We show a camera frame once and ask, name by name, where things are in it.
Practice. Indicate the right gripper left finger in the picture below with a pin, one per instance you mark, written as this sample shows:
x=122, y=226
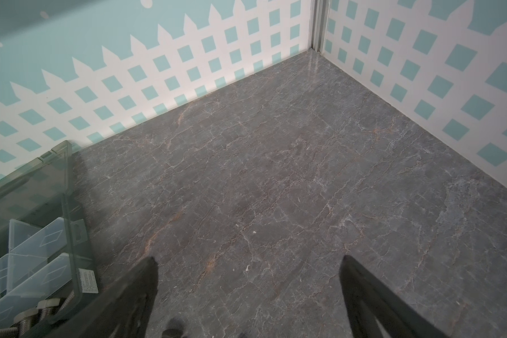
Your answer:
x=123, y=310

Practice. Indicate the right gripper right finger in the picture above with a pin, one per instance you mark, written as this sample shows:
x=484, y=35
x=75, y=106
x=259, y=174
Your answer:
x=370, y=304

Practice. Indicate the grey plastic organizer box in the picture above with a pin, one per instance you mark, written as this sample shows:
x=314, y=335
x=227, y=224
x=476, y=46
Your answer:
x=47, y=269

